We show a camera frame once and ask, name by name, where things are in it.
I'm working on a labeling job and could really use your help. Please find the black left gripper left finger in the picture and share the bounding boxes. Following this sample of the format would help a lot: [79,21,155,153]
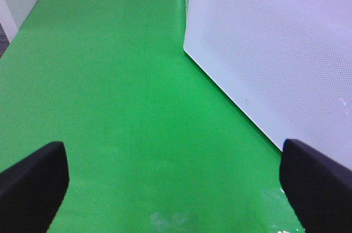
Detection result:
[1,141,69,232]

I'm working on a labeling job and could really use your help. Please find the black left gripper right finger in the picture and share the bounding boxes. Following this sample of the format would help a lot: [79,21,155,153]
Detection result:
[279,139,351,232]

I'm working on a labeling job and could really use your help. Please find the white microwave door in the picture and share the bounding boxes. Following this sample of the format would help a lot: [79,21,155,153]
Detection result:
[184,0,351,168]

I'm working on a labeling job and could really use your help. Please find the clear tape patch centre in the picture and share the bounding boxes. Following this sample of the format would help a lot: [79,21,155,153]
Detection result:
[260,187,305,232]

